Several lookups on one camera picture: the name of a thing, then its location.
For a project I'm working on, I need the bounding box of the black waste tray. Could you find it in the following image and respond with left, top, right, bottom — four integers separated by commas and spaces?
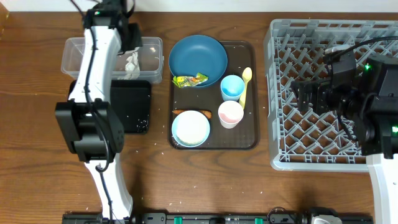
67, 79, 152, 134

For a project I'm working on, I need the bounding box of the yellow plastic spoon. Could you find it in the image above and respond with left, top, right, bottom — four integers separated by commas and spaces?
239, 67, 252, 108

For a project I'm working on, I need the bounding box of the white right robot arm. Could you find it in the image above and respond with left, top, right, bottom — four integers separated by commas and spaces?
291, 52, 397, 223

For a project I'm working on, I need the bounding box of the orange carrot piece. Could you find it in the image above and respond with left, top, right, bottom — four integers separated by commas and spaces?
172, 110, 212, 119

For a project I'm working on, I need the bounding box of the clear plastic waste bin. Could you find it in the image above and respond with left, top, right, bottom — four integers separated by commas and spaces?
61, 37, 164, 83

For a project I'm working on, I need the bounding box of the dark blue plate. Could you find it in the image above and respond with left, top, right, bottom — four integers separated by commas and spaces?
169, 35, 228, 88

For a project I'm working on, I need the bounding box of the light blue bowl with rice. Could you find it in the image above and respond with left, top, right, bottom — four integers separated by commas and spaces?
171, 110, 210, 147

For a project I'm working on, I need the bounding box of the grey dishwasher rack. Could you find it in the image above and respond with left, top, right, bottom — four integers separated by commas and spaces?
264, 19, 397, 172

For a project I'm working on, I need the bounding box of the light blue plastic cup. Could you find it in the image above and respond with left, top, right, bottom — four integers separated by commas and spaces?
220, 75, 244, 101

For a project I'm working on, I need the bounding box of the pink plastic cup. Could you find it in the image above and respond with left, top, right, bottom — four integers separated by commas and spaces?
218, 101, 244, 129

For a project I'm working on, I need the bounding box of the yellow green snack wrapper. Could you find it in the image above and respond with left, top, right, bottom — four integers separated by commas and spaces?
172, 73, 208, 88

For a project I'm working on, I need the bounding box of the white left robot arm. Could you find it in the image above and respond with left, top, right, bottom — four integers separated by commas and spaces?
55, 0, 142, 223

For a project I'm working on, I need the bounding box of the white tissue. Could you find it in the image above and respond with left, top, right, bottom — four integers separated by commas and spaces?
123, 47, 140, 80

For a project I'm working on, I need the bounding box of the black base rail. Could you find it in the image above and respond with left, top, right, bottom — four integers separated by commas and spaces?
61, 207, 374, 224

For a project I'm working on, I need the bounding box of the dark brown serving tray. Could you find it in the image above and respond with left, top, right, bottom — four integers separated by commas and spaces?
169, 40, 260, 150

